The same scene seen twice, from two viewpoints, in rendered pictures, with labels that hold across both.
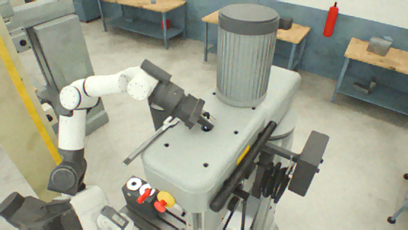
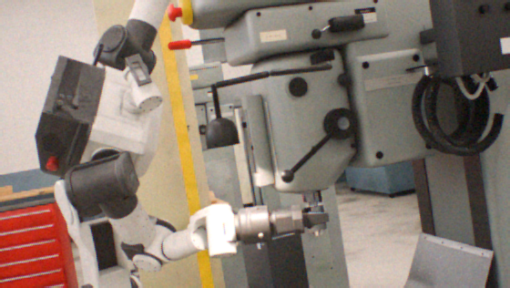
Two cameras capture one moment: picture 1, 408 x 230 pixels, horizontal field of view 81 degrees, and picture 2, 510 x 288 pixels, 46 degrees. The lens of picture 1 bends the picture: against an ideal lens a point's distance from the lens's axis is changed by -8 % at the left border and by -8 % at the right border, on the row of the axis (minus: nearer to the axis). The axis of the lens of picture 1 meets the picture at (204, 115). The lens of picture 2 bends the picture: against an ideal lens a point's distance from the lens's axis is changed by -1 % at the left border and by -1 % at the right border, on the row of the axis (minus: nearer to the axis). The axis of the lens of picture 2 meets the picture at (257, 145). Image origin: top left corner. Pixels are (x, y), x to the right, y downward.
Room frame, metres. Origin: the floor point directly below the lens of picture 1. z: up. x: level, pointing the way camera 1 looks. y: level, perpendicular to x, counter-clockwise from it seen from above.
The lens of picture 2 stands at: (-0.53, -0.86, 1.51)
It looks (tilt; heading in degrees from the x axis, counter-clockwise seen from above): 3 degrees down; 40
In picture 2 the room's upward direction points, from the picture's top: 9 degrees counter-clockwise
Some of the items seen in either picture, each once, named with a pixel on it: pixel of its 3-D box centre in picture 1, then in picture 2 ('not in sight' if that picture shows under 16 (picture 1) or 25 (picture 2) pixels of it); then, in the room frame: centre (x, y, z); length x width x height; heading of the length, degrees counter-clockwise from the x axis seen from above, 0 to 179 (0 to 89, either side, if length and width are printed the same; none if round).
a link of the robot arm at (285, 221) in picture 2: not in sight; (277, 222); (0.59, 0.06, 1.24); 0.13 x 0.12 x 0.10; 38
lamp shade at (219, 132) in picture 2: not in sight; (220, 131); (0.42, 0.04, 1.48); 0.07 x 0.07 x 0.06
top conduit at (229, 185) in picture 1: (247, 159); not in sight; (0.59, -0.15, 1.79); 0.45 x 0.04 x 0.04; 146
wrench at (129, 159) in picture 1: (151, 139); not in sight; (0.58, 0.17, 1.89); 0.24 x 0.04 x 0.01; 148
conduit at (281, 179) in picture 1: (270, 179); (445, 108); (0.76, -0.32, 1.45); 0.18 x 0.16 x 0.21; 146
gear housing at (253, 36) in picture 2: not in sight; (302, 32); (0.68, -0.03, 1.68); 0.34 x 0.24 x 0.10; 146
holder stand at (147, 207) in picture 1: (143, 196); (272, 258); (0.93, 0.39, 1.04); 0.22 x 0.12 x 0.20; 63
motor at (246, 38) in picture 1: (245, 55); not in sight; (0.85, -0.15, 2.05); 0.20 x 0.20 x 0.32
